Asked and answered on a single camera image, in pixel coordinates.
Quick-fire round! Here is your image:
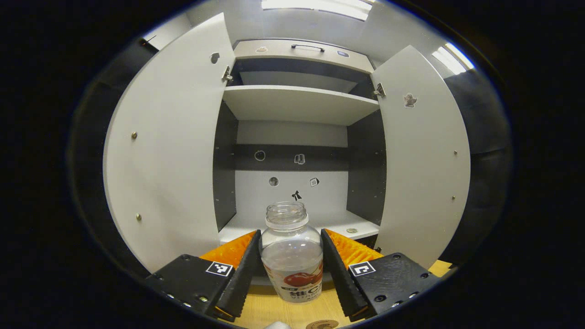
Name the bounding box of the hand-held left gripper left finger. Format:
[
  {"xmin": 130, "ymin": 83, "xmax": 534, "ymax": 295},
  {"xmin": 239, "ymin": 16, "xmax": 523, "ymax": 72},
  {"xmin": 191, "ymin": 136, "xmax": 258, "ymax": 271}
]
[{"xmin": 146, "ymin": 229, "xmax": 262, "ymax": 323}]

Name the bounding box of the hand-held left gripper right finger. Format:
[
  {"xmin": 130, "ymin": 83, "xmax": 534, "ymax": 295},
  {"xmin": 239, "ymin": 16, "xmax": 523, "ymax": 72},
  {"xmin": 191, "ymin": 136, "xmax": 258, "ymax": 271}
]
[{"xmin": 321, "ymin": 228, "xmax": 441, "ymax": 323}]

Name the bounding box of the clear plastic bottle red label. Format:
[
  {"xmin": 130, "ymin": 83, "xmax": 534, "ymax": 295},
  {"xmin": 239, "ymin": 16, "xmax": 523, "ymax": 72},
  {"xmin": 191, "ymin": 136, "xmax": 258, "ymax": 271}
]
[{"xmin": 259, "ymin": 202, "xmax": 324, "ymax": 303}]

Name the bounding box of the grey cabinet door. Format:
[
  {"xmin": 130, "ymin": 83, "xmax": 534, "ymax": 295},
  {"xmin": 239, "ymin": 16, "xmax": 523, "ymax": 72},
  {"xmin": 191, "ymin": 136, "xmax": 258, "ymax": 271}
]
[
  {"xmin": 103, "ymin": 12, "xmax": 236, "ymax": 273},
  {"xmin": 370, "ymin": 45, "xmax": 471, "ymax": 269}
]

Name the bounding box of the grey cabinet shelf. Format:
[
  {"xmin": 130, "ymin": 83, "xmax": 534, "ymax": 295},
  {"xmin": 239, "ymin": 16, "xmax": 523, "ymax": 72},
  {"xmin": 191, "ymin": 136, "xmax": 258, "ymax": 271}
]
[
  {"xmin": 223, "ymin": 85, "xmax": 381, "ymax": 126},
  {"xmin": 218, "ymin": 210, "xmax": 381, "ymax": 243}
]

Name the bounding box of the grey cabinet drawer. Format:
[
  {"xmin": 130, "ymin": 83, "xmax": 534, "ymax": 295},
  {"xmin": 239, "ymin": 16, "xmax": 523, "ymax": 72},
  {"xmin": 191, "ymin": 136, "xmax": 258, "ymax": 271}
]
[{"xmin": 233, "ymin": 39, "xmax": 374, "ymax": 74}]

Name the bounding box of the small ceiling light panel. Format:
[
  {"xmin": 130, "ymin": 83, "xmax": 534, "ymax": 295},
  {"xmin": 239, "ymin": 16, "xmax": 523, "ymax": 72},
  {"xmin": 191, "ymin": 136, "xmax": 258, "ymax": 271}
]
[{"xmin": 432, "ymin": 42, "xmax": 476, "ymax": 76}]

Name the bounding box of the large ceiling light panel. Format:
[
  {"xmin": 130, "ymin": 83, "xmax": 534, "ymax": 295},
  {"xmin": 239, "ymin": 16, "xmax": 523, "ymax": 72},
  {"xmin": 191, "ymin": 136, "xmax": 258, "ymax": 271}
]
[{"xmin": 261, "ymin": 0, "xmax": 373, "ymax": 21}]

